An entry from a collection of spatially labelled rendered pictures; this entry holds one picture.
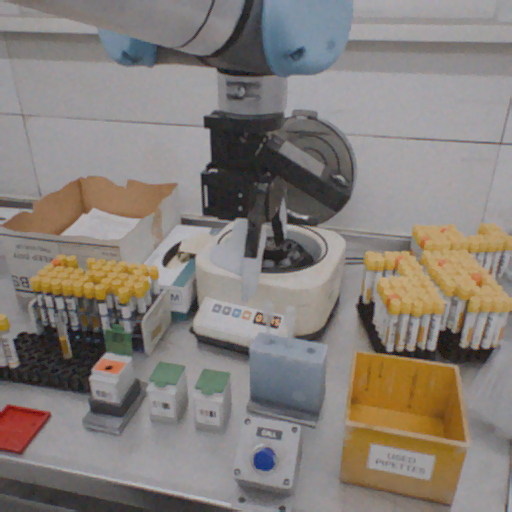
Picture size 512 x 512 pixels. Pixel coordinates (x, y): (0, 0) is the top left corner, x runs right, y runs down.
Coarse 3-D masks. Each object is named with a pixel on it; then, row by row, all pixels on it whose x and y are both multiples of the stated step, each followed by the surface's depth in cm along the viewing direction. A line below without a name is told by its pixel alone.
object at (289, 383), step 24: (264, 336) 70; (264, 360) 68; (288, 360) 67; (312, 360) 66; (264, 384) 70; (288, 384) 69; (312, 384) 68; (264, 408) 71; (288, 408) 71; (312, 408) 70
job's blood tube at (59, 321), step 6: (60, 312) 75; (54, 318) 74; (60, 318) 74; (60, 324) 75; (60, 330) 75; (66, 330) 76; (60, 336) 76; (66, 336) 76; (60, 342) 76; (66, 342) 77; (60, 348) 77; (66, 348) 77; (66, 354) 77
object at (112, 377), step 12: (108, 360) 70; (120, 360) 70; (96, 372) 68; (108, 372) 67; (120, 372) 67; (132, 372) 71; (96, 384) 68; (108, 384) 67; (120, 384) 68; (132, 384) 71; (96, 396) 69; (108, 396) 68; (120, 396) 68
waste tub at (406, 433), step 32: (352, 384) 62; (384, 384) 69; (416, 384) 68; (448, 384) 66; (352, 416) 70; (384, 416) 70; (416, 416) 70; (448, 416) 65; (352, 448) 58; (384, 448) 57; (416, 448) 56; (448, 448) 55; (352, 480) 61; (384, 480) 60; (416, 480) 58; (448, 480) 57
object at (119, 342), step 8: (104, 328) 70; (120, 328) 69; (112, 336) 70; (120, 336) 69; (128, 336) 69; (112, 344) 70; (120, 344) 70; (128, 344) 70; (112, 352) 71; (120, 352) 70; (128, 352) 70
